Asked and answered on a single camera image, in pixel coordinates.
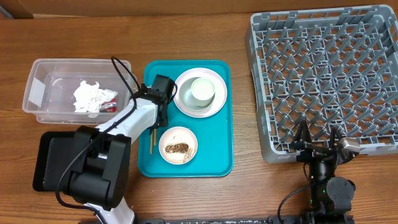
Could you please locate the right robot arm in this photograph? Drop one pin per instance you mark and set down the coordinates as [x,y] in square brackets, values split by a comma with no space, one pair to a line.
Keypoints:
[330,196]

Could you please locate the large white plate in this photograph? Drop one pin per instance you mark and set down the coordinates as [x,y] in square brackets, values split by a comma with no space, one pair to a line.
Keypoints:
[220,92]

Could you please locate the white napkin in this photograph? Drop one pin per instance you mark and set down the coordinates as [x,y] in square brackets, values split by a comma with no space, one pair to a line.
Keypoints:
[89,98]

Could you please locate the brown food scrap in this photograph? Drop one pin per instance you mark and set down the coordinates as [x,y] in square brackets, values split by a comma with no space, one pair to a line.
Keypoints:
[177,148]

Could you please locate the teal plastic tray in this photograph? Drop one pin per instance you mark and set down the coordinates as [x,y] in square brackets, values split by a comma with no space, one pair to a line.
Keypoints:
[215,154]

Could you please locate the grey dish rack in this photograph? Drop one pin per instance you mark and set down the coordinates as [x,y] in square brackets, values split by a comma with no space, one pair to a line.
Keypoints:
[332,68]

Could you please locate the clear plastic bin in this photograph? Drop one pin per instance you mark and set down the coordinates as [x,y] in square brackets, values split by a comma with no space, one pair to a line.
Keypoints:
[53,81]

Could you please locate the red snack wrapper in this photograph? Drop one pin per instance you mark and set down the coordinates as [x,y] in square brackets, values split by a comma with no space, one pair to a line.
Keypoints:
[109,106]

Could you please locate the pale green bowl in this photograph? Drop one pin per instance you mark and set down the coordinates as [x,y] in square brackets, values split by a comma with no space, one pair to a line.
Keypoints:
[189,100]

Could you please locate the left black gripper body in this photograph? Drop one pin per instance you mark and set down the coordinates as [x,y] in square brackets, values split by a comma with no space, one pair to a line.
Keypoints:
[163,121]

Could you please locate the black plastic tray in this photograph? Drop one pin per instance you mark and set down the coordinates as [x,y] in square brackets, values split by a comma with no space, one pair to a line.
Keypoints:
[56,151]

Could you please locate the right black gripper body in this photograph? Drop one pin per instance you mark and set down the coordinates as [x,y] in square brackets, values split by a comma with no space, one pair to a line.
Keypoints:
[311,154]

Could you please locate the white cup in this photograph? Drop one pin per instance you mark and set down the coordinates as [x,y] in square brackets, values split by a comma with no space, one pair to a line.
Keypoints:
[202,89]

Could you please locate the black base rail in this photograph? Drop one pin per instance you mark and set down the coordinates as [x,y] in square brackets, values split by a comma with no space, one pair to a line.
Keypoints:
[273,219]

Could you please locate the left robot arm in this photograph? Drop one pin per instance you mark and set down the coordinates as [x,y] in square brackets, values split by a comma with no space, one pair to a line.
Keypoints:
[96,178]

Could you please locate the small white dish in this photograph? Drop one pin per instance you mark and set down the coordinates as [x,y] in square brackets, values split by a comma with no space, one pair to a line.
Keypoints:
[176,135]

